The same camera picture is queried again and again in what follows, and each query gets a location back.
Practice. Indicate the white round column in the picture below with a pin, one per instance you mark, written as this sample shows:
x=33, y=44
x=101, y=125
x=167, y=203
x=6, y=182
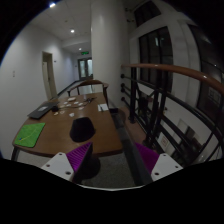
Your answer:
x=109, y=45

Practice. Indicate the white door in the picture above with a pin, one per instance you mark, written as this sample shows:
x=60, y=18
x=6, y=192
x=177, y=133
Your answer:
x=45, y=78

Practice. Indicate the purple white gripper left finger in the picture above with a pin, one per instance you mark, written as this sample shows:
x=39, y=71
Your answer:
x=68, y=165

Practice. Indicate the white notepad with pen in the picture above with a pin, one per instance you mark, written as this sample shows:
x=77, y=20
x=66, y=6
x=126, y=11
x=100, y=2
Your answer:
x=102, y=107

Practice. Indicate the green mouse pad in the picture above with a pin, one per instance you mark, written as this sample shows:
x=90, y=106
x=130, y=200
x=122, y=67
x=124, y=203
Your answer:
x=29, y=134

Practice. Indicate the dark grey laptop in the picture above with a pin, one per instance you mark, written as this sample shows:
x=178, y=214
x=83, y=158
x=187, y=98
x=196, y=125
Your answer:
x=42, y=110

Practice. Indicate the dark framed window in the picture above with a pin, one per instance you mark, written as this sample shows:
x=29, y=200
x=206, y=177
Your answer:
x=156, y=48

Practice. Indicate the green exit sign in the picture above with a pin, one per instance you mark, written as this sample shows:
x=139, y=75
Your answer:
x=85, y=53

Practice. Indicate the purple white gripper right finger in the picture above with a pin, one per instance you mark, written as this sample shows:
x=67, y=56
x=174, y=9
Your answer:
x=157, y=165

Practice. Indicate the wooden black stair railing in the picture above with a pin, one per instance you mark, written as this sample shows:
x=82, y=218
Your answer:
x=149, y=98

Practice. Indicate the small black round object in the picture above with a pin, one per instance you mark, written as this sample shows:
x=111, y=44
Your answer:
x=55, y=108

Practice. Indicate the black computer mouse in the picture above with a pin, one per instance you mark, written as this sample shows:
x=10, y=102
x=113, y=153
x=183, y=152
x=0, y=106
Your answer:
x=82, y=129

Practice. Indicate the glass double exit door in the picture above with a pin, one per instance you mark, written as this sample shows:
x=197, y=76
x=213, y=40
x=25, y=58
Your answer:
x=85, y=68

